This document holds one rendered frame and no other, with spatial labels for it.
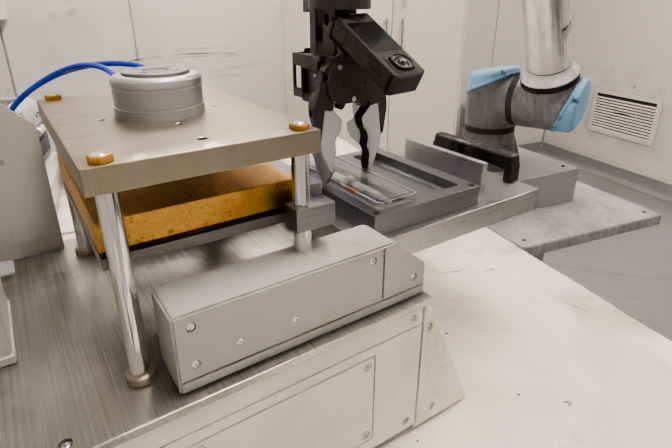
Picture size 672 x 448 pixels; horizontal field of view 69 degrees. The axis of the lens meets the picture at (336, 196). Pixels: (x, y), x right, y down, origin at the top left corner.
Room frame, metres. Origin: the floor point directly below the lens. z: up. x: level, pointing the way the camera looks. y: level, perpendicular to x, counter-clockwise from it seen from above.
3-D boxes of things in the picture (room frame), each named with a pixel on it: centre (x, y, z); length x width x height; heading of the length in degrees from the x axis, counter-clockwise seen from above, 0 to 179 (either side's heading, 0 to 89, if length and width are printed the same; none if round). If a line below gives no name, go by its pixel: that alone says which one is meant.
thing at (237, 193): (0.46, 0.17, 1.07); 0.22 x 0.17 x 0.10; 34
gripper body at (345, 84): (0.60, 0.00, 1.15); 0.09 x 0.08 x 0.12; 34
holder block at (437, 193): (0.60, -0.05, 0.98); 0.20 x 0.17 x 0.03; 34
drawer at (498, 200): (0.62, -0.09, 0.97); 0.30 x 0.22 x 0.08; 124
